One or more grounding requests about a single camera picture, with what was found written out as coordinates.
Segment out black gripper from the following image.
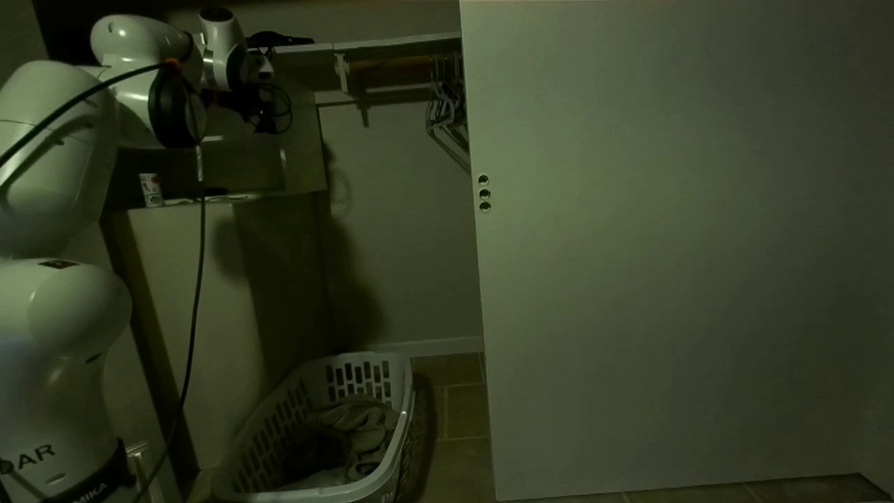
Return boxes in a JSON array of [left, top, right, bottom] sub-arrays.
[[225, 42, 296, 133]]

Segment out white closet shelf board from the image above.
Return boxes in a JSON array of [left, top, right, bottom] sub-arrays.
[[278, 31, 464, 55]]

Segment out closet hanging rod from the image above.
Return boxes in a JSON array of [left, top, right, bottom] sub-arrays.
[[316, 80, 464, 109]]

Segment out white plastic clothes hanger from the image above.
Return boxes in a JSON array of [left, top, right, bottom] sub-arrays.
[[432, 84, 472, 172], [426, 77, 472, 172]]

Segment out white baseboard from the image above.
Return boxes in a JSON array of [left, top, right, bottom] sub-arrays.
[[373, 333, 487, 361]]

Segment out white plastic laundry basket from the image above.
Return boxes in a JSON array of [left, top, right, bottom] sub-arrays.
[[211, 348, 420, 503]]

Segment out clothes in laundry basket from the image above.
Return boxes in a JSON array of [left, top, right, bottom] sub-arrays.
[[263, 397, 398, 495]]

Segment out white sliding closet door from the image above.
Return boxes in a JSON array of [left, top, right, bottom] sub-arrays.
[[460, 0, 894, 503]]

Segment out shelf rod bracket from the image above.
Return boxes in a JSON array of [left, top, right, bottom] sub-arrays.
[[331, 50, 356, 96]]

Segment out thick black cable hose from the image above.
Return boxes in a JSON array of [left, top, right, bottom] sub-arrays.
[[147, 64, 214, 151]]

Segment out thin black cable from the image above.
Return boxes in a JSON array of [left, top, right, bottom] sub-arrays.
[[0, 55, 214, 503]]

